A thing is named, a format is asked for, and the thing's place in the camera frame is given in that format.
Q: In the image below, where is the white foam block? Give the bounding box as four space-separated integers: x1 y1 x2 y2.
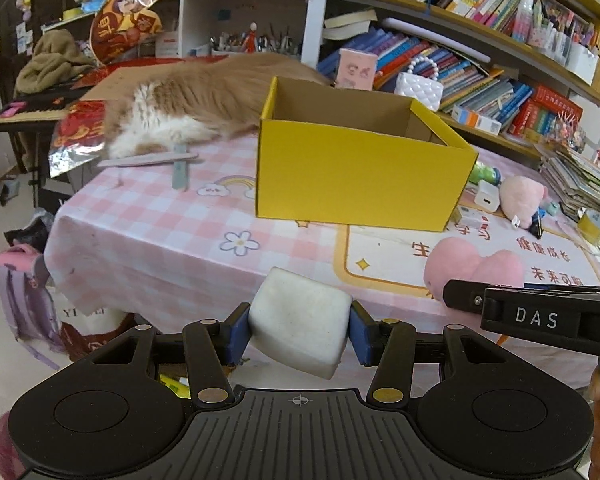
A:
249 268 352 379

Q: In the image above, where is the yellow cardboard box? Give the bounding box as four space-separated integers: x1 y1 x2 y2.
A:
256 78 478 232

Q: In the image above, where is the pink plush chick toy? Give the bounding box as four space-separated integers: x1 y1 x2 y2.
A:
424 237 526 301

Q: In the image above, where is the pink cartoon cup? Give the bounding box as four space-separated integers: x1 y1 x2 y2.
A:
335 49 378 91

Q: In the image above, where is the yellow tape roll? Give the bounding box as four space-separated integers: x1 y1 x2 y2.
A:
577 209 600 246

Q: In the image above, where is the orange and blue small box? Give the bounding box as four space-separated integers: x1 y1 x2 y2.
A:
451 105 502 136

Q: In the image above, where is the purple backpack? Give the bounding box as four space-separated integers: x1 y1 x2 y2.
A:
0 244 65 372

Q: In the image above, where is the olive green blanket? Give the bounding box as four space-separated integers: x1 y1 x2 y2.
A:
15 29 95 94

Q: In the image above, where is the small white medicine box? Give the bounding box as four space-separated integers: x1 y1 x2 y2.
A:
451 206 490 230

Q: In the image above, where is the stack of paper booklets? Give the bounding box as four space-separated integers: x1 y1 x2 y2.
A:
540 146 600 221

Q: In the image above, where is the orange and white cat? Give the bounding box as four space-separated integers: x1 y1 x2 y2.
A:
102 52 329 159

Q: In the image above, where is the red foil cartoon balloon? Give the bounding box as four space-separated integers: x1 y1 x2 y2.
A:
90 0 162 65

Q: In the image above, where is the pink plush pig toy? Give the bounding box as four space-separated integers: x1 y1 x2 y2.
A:
500 177 548 230

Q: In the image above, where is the red dictionary book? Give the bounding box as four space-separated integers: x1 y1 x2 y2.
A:
532 84 583 122

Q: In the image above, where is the white quilted pearl handbag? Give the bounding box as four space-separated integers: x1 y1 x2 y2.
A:
393 55 444 112

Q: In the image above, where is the grey nail file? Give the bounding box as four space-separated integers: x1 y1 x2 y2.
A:
97 152 198 168

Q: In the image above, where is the white charger plug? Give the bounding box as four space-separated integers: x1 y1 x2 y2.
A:
474 180 501 214

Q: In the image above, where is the blue black small clip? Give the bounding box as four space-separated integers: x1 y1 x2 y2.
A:
528 211 544 240

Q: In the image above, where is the pink checkered tablecloth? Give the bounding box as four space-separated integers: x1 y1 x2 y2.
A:
44 136 600 391

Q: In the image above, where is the green frog toy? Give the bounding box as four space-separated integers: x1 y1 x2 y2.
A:
469 160 502 186

